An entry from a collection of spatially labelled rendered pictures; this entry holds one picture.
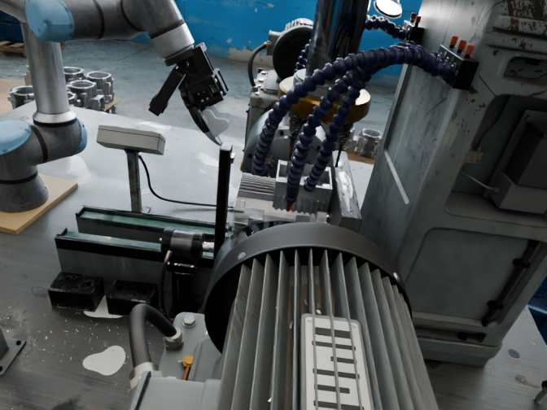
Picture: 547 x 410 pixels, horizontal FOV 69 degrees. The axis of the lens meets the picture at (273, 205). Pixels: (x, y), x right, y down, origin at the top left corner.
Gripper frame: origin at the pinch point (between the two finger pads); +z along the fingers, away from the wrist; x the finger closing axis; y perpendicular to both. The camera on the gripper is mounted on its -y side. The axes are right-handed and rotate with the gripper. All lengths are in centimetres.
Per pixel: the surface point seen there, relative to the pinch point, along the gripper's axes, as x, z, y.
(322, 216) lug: -12.8, 19.9, 18.2
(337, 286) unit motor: -62, -6, 26
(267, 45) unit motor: 53, -7, 12
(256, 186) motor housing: -7.7, 10.6, 6.4
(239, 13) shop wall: 554, 10, -77
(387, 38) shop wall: 527, 119, 108
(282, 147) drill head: 14.8, 13.1, 10.7
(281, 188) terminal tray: -10.9, 11.2, 12.1
